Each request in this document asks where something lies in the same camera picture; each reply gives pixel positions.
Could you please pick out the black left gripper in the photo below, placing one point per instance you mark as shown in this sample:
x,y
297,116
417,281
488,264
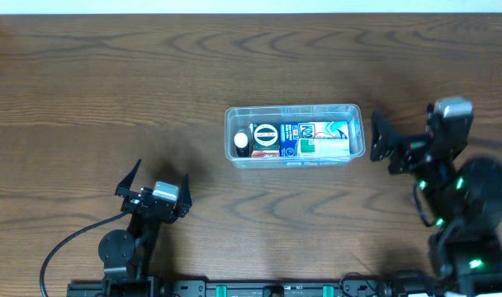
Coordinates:
x,y
124,190

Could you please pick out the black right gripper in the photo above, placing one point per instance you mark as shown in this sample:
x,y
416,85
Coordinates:
x,y
405,145

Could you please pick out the white green Panadol pack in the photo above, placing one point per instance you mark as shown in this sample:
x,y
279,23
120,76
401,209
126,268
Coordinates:
x,y
315,148

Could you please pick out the blue Kool Fever box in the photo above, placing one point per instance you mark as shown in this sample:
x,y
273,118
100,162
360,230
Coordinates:
x,y
292,132

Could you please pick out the dark syrup bottle white cap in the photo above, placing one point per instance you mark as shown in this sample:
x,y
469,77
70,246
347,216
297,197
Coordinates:
x,y
241,142

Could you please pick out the red Panadol ActiFast pack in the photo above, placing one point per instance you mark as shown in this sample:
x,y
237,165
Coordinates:
x,y
265,153

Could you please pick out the green Zam-Buk box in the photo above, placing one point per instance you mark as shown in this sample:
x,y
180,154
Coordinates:
x,y
265,136

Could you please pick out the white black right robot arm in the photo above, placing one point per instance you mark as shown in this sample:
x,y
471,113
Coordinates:
x,y
463,203

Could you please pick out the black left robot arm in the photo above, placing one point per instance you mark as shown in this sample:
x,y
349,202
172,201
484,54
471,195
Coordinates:
x,y
126,253

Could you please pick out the clear plastic container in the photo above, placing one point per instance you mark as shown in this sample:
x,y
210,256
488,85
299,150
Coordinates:
x,y
237,118

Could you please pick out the black mounting rail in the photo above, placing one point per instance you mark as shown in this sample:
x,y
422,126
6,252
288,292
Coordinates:
x,y
351,286

